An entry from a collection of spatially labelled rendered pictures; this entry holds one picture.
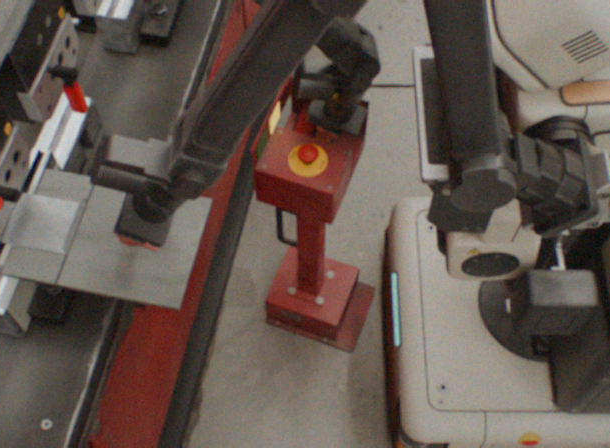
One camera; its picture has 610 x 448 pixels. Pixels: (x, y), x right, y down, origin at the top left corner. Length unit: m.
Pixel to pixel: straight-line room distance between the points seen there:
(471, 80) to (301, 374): 1.43
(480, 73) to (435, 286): 1.18
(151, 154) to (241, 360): 1.25
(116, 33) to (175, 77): 0.13
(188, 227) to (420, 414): 0.84
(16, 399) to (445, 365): 0.98
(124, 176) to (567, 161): 0.53
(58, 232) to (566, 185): 0.71
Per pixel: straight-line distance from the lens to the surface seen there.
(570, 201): 1.05
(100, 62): 1.59
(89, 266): 1.22
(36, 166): 1.34
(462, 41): 0.80
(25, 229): 1.28
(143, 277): 1.20
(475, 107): 0.89
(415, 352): 1.92
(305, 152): 1.51
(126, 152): 1.00
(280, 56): 0.81
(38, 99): 1.20
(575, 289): 1.51
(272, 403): 2.16
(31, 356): 1.33
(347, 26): 1.39
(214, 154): 0.94
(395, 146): 2.50
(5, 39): 1.11
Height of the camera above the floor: 2.07
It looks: 62 degrees down
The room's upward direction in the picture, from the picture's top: straight up
